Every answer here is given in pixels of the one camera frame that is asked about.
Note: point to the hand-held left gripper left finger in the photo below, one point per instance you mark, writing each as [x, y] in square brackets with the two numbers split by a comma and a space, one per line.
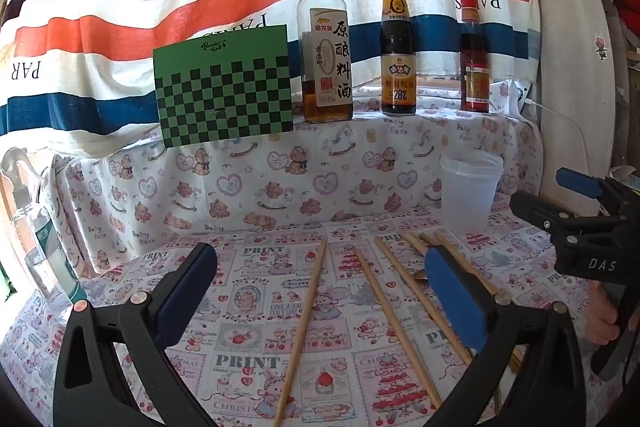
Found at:
[185, 297]

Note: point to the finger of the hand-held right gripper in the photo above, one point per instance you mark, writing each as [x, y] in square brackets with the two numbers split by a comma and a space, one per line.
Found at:
[545, 212]
[577, 182]

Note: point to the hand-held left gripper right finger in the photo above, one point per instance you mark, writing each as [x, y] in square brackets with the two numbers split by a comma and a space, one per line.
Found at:
[455, 302]

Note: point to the wooden chopstick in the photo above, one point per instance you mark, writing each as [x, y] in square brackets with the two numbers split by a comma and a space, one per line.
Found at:
[412, 241]
[395, 327]
[305, 322]
[460, 257]
[426, 239]
[415, 292]

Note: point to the gold metal spoon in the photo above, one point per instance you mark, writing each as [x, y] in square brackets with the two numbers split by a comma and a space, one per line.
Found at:
[421, 277]

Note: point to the translucent plastic cup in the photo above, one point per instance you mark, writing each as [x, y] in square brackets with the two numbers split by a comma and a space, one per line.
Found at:
[470, 192]

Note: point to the person's right hand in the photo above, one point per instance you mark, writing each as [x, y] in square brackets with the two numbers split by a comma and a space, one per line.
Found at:
[597, 317]

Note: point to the stamp printed tablecloth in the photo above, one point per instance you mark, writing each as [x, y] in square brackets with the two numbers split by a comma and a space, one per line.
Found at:
[250, 357]

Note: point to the white charging device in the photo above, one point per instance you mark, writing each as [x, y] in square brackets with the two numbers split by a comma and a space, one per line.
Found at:
[515, 94]

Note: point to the white board with sticker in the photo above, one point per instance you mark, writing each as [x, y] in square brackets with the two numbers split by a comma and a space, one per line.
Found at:
[570, 72]

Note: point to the bear printed cloth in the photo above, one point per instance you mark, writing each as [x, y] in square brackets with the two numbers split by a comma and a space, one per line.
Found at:
[250, 187]

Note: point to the red cap oil bottle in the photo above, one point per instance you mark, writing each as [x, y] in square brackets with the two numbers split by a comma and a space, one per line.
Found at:
[475, 67]

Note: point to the clear spray bottle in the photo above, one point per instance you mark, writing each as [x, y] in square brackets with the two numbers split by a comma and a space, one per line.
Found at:
[35, 247]

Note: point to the green checkered board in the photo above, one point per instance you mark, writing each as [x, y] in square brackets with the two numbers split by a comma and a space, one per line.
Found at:
[220, 92]

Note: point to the dark sauce bottle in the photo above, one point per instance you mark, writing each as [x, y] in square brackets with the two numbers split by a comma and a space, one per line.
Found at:
[398, 57]

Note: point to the clear cooking wine bottle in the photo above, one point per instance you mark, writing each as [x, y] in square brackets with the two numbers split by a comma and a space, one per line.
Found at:
[325, 72]

